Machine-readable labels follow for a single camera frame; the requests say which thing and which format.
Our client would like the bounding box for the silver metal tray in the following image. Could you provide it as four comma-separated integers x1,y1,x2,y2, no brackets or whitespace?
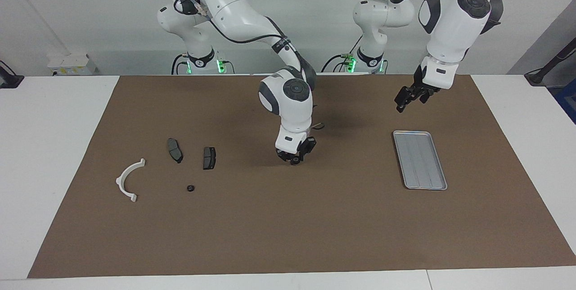
393,131,448,190

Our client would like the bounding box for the white wall power box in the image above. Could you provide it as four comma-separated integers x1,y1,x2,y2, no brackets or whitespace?
47,53,98,77

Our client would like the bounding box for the long dark brake pad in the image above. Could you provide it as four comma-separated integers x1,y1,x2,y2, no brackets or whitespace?
167,138,184,164

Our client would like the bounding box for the black angled stand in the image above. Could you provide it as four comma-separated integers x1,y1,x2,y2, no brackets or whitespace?
524,38,576,87

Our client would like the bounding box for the short dark brake pad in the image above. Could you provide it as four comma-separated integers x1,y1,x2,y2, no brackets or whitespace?
202,147,217,171

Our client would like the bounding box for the blue box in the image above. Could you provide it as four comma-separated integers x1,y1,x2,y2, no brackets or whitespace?
555,78,576,125

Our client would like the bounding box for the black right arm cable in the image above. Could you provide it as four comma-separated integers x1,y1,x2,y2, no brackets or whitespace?
173,0,325,131

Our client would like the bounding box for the black base cable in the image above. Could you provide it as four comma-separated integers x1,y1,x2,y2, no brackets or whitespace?
171,53,189,75
321,33,363,73

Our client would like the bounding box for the black clamp mount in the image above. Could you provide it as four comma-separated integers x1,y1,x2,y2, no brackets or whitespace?
0,60,24,89

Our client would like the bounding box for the brown table mat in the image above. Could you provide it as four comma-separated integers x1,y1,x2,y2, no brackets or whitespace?
27,74,576,279

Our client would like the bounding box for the white semicircular bracket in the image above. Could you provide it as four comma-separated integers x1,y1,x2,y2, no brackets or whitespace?
116,159,146,203

